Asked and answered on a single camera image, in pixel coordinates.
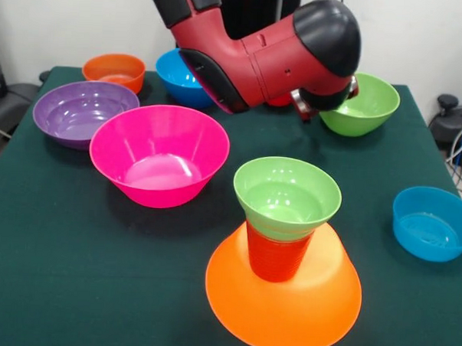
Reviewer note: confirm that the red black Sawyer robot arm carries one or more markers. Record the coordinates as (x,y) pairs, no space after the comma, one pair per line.
(278,64)

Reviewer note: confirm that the dark green tablecloth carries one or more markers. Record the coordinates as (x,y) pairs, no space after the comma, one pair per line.
(96,270)

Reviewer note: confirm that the small crimson bowl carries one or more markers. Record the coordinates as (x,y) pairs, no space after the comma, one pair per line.
(281,101)

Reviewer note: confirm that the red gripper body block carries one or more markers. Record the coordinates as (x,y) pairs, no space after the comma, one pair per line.
(304,111)

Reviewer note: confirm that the blue cup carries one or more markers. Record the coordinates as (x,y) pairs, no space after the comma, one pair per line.
(427,235)

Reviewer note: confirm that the small green bowl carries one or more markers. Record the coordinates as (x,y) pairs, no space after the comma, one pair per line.
(287,198)

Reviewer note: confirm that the blue bowl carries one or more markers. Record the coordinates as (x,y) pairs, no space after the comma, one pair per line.
(177,82)

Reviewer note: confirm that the large pink bowl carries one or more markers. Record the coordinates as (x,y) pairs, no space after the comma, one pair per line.
(159,158)

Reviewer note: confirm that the purple bowl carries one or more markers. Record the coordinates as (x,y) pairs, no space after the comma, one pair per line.
(72,112)

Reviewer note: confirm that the large orange bowl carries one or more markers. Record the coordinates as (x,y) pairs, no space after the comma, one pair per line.
(286,317)

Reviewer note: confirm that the large green bowl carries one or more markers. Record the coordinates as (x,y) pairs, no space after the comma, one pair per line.
(372,110)

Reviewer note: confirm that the orange cup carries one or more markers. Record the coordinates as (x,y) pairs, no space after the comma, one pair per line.
(113,66)
(277,259)

